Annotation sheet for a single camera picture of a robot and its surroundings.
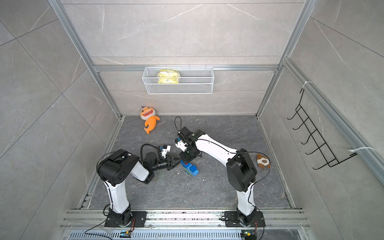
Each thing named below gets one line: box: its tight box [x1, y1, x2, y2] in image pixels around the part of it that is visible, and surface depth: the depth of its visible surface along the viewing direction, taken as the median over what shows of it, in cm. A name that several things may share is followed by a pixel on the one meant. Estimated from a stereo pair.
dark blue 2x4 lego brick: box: [180, 160, 199, 176], surface depth 85 cm
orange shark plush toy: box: [140, 106, 160, 135], surface depth 113 cm
